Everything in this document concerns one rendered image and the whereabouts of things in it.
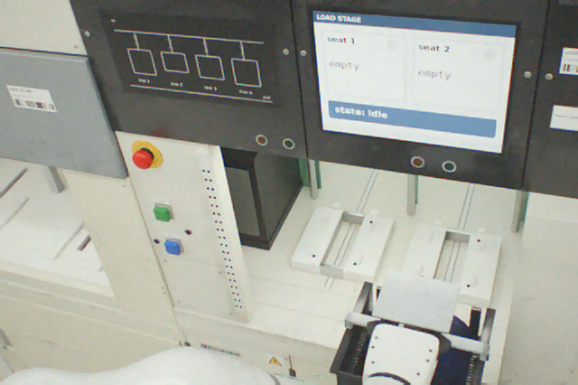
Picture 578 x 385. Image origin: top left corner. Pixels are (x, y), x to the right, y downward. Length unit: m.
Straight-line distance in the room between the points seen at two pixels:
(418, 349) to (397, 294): 0.11
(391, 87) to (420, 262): 0.72
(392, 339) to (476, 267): 0.65
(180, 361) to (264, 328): 0.94
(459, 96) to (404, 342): 0.37
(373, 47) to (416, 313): 0.41
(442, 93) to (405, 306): 0.34
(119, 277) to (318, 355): 0.51
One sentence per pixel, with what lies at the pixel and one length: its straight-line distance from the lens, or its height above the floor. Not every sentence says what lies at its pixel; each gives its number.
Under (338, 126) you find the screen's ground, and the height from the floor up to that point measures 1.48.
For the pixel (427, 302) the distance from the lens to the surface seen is 1.11.
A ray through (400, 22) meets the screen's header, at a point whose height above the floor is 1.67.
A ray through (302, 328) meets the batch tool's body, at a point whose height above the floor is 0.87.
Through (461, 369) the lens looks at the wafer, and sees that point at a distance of 1.23.
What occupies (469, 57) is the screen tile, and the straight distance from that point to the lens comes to 0.99.
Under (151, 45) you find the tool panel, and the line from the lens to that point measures 1.17.
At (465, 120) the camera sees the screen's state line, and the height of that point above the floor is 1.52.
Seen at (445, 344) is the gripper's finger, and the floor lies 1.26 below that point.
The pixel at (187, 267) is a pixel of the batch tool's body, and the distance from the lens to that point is 1.55.
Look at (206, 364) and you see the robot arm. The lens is 0.69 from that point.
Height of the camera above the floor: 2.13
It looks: 41 degrees down
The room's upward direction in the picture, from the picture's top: 8 degrees counter-clockwise
